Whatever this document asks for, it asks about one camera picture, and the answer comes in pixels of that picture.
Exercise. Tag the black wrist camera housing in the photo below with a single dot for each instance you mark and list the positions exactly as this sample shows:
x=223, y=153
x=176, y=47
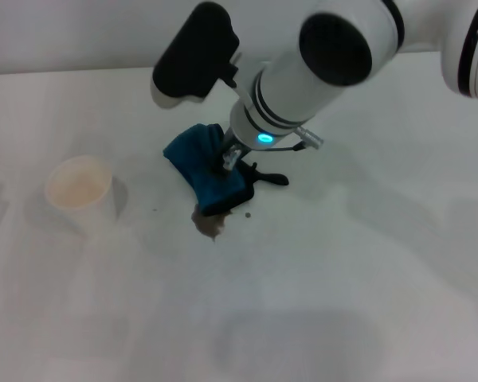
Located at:
x=195, y=51

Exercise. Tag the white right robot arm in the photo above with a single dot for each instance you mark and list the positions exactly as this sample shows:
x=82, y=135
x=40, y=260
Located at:
x=322, y=67

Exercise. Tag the dark brown liquid stain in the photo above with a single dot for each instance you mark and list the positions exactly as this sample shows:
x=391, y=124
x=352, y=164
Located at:
x=209, y=224

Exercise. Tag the white paper cup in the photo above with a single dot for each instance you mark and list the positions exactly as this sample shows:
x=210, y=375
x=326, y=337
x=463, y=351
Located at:
x=77, y=187

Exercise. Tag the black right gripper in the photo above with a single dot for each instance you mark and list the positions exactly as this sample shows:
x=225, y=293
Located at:
x=229, y=157

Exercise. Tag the blue rag with black trim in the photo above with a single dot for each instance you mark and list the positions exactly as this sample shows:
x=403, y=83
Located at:
x=207, y=175

